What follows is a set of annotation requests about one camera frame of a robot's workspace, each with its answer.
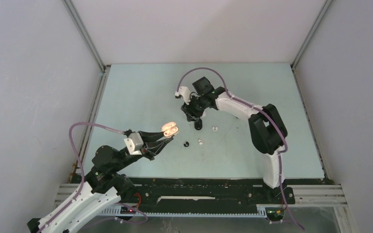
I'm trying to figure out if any black oval earbud case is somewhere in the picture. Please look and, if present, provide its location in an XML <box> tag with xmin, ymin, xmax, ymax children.
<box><xmin>194</xmin><ymin>119</ymin><xmax>203</xmax><ymax>131</ymax></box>

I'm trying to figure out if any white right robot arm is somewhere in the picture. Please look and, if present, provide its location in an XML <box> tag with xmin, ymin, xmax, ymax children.
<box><xmin>175</xmin><ymin>77</ymin><xmax>288</xmax><ymax>205</ymax></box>

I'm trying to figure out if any white cable duct strip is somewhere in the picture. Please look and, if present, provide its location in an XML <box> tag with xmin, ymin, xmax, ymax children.
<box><xmin>100</xmin><ymin>205</ymin><xmax>268</xmax><ymax>218</ymax></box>

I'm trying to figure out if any aluminium frame post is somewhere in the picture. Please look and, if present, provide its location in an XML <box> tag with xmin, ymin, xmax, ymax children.
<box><xmin>291</xmin><ymin>0</ymin><xmax>335</xmax><ymax>71</ymax></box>
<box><xmin>61</xmin><ymin>0</ymin><xmax>111</xmax><ymax>180</ymax></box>

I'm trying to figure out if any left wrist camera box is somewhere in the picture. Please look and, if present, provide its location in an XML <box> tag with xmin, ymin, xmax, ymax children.
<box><xmin>124</xmin><ymin>133</ymin><xmax>144</xmax><ymax>155</ymax></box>

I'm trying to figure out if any pink square earbud case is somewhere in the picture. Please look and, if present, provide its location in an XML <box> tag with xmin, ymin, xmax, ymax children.
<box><xmin>161</xmin><ymin>121</ymin><xmax>179</xmax><ymax>138</ymax></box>

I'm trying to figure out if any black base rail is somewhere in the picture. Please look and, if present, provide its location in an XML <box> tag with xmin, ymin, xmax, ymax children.
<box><xmin>70</xmin><ymin>174</ymin><xmax>335</xmax><ymax>216</ymax></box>

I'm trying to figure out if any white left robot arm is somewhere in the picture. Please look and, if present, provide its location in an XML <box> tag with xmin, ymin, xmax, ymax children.
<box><xmin>27</xmin><ymin>128</ymin><xmax>178</xmax><ymax>233</ymax></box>

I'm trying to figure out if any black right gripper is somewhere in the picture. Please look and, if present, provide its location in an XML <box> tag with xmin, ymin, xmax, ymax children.
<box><xmin>182</xmin><ymin>93</ymin><xmax>207</xmax><ymax>121</ymax></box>

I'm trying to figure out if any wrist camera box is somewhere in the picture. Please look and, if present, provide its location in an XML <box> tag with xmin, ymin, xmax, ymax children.
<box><xmin>124</xmin><ymin>133</ymin><xmax>144</xmax><ymax>155</ymax></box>
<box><xmin>175</xmin><ymin>86</ymin><xmax>192</xmax><ymax>105</ymax></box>

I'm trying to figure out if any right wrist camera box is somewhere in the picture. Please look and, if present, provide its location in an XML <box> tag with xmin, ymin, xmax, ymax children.
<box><xmin>175</xmin><ymin>86</ymin><xmax>192</xmax><ymax>105</ymax></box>

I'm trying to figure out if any aluminium frame post left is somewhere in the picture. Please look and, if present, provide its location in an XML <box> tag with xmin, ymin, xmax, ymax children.
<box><xmin>61</xmin><ymin>0</ymin><xmax>111</xmax><ymax>180</ymax></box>

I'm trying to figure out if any aluminium frame post right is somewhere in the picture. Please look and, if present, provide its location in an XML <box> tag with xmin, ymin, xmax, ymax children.
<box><xmin>291</xmin><ymin>0</ymin><xmax>335</xmax><ymax>71</ymax></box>

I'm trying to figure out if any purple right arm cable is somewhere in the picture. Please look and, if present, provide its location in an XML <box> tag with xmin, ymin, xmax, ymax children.
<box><xmin>176</xmin><ymin>67</ymin><xmax>305</xmax><ymax>231</ymax></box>

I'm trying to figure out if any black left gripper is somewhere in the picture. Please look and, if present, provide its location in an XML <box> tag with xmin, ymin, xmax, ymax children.
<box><xmin>114</xmin><ymin>129</ymin><xmax>173</xmax><ymax>171</ymax></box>

